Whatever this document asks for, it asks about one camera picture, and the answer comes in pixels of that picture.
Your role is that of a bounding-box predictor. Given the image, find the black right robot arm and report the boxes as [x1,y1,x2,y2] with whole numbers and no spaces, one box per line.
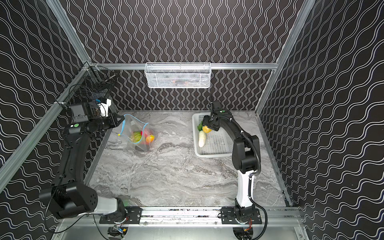
[203,101,261,223]

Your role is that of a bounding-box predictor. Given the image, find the aluminium frame corner post right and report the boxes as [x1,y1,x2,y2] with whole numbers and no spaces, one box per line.
[256,0,316,115]

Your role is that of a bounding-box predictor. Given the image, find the aluminium back horizontal bar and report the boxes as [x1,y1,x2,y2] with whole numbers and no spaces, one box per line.
[91,63,278,71]

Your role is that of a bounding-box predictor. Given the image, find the green toy cabbage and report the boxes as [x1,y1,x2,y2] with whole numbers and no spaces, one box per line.
[131,132,142,144]

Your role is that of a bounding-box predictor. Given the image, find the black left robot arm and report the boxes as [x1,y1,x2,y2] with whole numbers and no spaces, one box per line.
[39,98,124,219]

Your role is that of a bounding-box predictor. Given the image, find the pale green toy cucumber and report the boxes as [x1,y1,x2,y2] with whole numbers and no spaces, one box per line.
[198,122,206,148]

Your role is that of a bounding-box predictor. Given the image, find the aluminium frame corner post left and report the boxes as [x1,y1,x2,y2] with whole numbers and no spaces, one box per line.
[47,0,91,64]

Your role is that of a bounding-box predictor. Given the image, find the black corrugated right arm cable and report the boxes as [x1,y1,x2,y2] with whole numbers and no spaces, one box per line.
[227,116,268,240]

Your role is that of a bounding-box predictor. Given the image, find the yellow toy potato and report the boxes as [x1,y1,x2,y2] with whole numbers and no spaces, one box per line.
[202,126,212,134]

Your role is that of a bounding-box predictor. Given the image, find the white mesh wall basket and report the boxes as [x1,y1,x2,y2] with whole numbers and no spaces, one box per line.
[144,68,212,89]

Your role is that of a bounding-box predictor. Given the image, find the aluminium frame corner post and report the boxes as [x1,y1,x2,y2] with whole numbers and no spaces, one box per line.
[47,0,91,64]
[256,0,316,115]

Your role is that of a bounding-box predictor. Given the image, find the clear zip bag blue zipper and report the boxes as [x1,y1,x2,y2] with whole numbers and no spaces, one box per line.
[118,114,155,152]

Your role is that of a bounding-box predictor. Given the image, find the orange red toy peach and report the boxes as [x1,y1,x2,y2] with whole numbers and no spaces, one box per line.
[146,135,155,144]

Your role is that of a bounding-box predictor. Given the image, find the aluminium left side bar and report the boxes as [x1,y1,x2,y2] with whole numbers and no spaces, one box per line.
[1,63,90,191]

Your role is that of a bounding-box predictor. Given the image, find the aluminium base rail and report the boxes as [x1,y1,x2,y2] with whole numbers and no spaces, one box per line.
[58,207,303,230]

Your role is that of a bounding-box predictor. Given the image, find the white plastic perforated basket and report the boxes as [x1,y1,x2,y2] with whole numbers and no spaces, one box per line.
[192,112,233,158]

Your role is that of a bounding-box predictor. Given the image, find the black wire wall basket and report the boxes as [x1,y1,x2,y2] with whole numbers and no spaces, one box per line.
[59,66,117,117]

